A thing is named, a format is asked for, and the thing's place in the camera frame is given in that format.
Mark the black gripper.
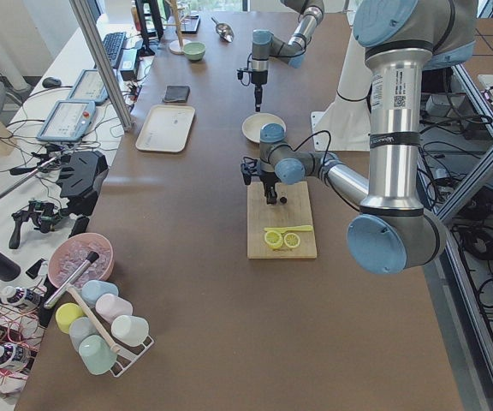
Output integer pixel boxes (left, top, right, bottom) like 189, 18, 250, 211
254, 82, 264, 112
259, 173, 279, 205

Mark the cream round plate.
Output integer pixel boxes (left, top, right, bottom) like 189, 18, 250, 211
241, 112, 287, 144

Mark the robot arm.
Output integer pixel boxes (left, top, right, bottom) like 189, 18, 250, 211
242, 1, 477, 274
246, 0, 324, 112

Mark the cream rabbit tray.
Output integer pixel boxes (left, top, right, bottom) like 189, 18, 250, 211
135, 104, 195, 153

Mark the wooden cutting board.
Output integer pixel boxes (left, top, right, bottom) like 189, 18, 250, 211
246, 182, 318, 259

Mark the yellow plastic knife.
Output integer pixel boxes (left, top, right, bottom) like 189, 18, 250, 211
279, 224, 314, 233

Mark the upper lemon slice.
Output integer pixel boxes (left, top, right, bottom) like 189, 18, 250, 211
264, 230, 284, 249

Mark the lemon slice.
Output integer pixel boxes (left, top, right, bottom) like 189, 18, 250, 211
282, 232, 301, 249
264, 230, 284, 249

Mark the lower lemon slice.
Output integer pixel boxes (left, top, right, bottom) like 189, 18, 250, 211
282, 232, 301, 249

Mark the metal scoop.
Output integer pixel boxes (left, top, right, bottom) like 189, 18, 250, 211
211, 16, 235, 43

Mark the light green bowl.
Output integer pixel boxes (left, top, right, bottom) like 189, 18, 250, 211
182, 41, 206, 62

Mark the grey folded cloth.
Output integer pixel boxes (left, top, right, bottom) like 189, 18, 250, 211
163, 85, 190, 103

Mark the wooden mug tree stand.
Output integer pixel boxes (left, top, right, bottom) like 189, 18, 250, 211
164, 0, 190, 55

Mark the black keyboard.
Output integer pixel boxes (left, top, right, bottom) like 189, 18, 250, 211
103, 32, 127, 69

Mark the teach pendant far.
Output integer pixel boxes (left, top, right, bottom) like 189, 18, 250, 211
68, 69, 109, 105

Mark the teach pendant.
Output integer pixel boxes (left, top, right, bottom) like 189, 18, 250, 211
68, 69, 109, 105
37, 99, 96, 143

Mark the black muddler in bowl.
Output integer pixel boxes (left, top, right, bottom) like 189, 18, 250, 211
43, 251, 99, 309

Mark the teach pendant near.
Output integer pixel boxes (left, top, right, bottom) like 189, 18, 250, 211
37, 99, 96, 143

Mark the white cup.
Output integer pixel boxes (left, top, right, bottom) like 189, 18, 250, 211
111, 315, 149, 347

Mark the light pink cup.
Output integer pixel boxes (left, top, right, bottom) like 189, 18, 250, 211
95, 293, 134, 324

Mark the light blue cup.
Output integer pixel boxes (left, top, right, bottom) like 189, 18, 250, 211
80, 280, 119, 308

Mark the computer mouse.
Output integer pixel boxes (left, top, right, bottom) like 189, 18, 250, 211
42, 77, 62, 89

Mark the pink bowl with ice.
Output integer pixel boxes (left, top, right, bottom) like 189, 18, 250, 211
48, 233, 115, 288

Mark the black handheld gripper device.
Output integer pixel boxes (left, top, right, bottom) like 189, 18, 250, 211
9, 200, 70, 249

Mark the grey cup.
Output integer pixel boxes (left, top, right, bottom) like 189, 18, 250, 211
68, 317, 98, 352

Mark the mint green cup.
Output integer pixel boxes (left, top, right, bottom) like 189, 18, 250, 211
78, 335, 117, 375

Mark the yellow cup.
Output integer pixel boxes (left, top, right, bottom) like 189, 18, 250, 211
55, 302, 85, 334

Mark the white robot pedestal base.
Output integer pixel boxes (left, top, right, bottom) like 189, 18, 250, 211
312, 36, 372, 152

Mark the aluminium frame post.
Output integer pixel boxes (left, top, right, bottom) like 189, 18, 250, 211
69, 0, 133, 132

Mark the white wire cup rack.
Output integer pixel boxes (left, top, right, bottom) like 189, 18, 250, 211
64, 286, 156, 378

